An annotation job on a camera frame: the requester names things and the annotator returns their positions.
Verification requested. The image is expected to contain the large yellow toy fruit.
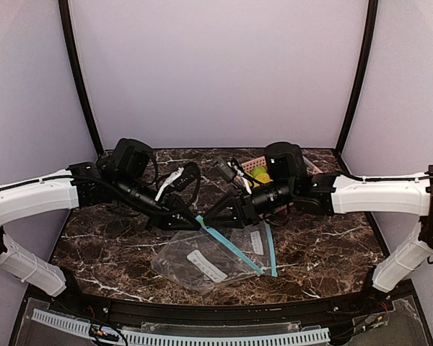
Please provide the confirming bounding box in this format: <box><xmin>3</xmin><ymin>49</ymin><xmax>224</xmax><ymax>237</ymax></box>
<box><xmin>253</xmin><ymin>172</ymin><xmax>272</xmax><ymax>187</ymax></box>

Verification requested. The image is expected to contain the black right corner frame post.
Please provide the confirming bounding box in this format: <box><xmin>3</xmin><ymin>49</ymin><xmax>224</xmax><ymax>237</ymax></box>
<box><xmin>335</xmin><ymin>0</ymin><xmax>379</xmax><ymax>156</ymax></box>

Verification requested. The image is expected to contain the green toy lime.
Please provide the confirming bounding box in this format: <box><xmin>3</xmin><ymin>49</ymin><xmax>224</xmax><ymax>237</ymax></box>
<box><xmin>252</xmin><ymin>166</ymin><xmax>267</xmax><ymax>177</ymax></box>

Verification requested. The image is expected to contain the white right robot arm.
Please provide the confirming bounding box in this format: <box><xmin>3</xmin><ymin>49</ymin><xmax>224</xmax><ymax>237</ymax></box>
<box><xmin>204</xmin><ymin>141</ymin><xmax>433</xmax><ymax>296</ymax></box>

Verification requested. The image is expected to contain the white slotted cable duct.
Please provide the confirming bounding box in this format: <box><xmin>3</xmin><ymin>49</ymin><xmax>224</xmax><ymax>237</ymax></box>
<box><xmin>31</xmin><ymin>309</ymin><xmax>331</xmax><ymax>345</ymax></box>

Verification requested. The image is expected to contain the black front frame rail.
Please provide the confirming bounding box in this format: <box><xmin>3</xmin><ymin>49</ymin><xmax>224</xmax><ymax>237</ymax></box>
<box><xmin>17</xmin><ymin>280</ymin><xmax>419</xmax><ymax>329</ymax></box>

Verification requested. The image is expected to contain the clear zip bag yellow slider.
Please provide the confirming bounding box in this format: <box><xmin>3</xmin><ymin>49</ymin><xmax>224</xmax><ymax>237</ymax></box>
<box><xmin>151</xmin><ymin>217</ymin><xmax>264</xmax><ymax>294</ymax></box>

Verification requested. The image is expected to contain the clear zip bag on table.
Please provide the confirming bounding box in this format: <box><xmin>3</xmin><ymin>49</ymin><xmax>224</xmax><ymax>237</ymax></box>
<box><xmin>229</xmin><ymin>221</ymin><xmax>278</xmax><ymax>278</ymax></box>

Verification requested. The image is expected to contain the black corner frame post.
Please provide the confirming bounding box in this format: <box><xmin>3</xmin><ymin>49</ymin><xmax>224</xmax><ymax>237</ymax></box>
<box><xmin>335</xmin><ymin>0</ymin><xmax>379</xmax><ymax>156</ymax></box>
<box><xmin>58</xmin><ymin>0</ymin><xmax>104</xmax><ymax>157</ymax></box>

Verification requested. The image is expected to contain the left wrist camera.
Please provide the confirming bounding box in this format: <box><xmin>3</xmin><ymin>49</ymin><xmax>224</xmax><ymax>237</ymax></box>
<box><xmin>154</xmin><ymin>167</ymin><xmax>196</xmax><ymax>202</ymax></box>

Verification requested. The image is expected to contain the black left corner frame post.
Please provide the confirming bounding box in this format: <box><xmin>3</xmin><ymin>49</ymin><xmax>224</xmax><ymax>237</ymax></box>
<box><xmin>58</xmin><ymin>0</ymin><xmax>104</xmax><ymax>157</ymax></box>

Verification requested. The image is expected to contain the pink perforated plastic basket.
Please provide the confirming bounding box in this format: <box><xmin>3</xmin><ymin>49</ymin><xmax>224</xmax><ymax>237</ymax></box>
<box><xmin>241</xmin><ymin>152</ymin><xmax>321</xmax><ymax>223</ymax></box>

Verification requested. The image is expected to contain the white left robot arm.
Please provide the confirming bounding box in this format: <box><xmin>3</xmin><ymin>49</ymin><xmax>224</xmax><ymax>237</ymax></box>
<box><xmin>0</xmin><ymin>138</ymin><xmax>201</xmax><ymax>298</ymax></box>

